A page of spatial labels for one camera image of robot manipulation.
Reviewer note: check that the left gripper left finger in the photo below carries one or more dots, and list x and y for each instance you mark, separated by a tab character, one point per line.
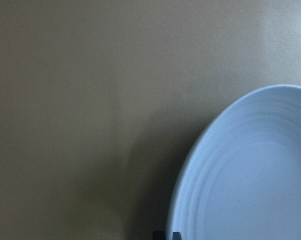
158	235

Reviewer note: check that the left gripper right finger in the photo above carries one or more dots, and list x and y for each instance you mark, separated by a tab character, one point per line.
176	236

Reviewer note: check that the blue round plate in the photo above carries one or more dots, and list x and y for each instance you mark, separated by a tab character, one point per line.
242	178

